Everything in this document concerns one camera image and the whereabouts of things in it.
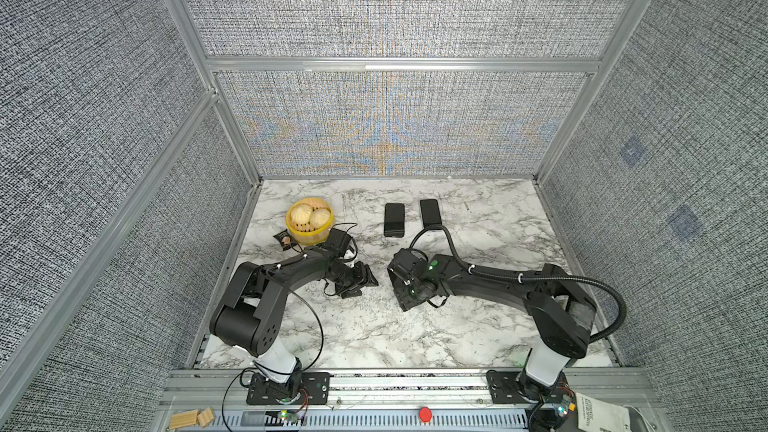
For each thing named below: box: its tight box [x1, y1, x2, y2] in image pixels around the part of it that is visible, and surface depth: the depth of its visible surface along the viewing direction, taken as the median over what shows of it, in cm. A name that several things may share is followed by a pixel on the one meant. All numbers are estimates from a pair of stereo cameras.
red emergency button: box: [419, 406, 432, 423], surface depth 69 cm
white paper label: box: [576, 392, 631, 432], surface depth 70 cm
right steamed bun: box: [310, 209, 331, 229], surface depth 102 cm
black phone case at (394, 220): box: [384, 203, 405, 238], surface depth 108 cm
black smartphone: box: [384, 203, 405, 238], surface depth 108 cm
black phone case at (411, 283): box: [387, 258, 437, 311], surface depth 69 cm
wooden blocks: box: [169, 407, 215, 429], surface depth 70 cm
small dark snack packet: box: [273, 229, 292, 251], surface depth 102 cm
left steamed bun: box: [291, 204, 313, 225], surface depth 103 cm
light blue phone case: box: [420, 199, 442, 229], surface depth 112 cm
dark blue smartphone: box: [420, 199, 442, 229], surface depth 112 cm
